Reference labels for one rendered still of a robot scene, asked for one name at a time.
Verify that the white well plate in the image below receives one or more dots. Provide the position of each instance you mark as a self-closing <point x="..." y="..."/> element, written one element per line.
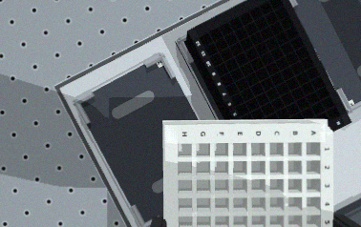
<point x="234" y="156"/>

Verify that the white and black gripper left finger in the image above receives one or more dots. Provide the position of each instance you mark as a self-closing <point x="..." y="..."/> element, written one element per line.
<point x="158" y="222"/>

